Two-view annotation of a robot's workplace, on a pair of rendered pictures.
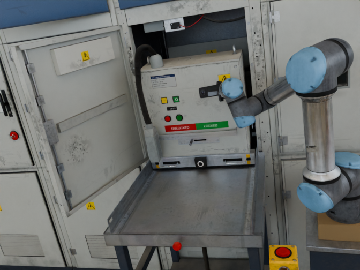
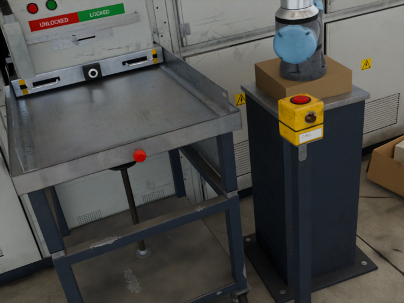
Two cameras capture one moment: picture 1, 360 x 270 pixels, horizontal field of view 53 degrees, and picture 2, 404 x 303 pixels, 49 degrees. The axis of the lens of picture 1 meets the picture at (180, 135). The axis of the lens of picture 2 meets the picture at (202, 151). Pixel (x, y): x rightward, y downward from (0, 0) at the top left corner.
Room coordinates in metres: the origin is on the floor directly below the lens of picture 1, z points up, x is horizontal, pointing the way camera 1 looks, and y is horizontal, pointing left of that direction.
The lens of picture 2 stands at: (0.22, 0.53, 1.34)
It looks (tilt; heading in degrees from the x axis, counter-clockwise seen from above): 29 degrees down; 325
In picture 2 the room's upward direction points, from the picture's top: 8 degrees counter-clockwise
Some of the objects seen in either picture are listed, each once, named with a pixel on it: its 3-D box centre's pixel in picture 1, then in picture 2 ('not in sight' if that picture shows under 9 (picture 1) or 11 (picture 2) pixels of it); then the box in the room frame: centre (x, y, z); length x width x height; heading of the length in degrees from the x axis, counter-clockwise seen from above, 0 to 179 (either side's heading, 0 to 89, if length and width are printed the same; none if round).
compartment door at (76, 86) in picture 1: (92, 114); not in sight; (1.67, 0.39, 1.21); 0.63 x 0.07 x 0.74; 146
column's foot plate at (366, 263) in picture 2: not in sight; (302, 252); (1.16, -0.59, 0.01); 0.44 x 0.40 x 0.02; 69
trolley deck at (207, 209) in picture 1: (195, 194); (109, 107); (1.48, -0.03, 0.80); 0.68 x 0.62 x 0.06; 164
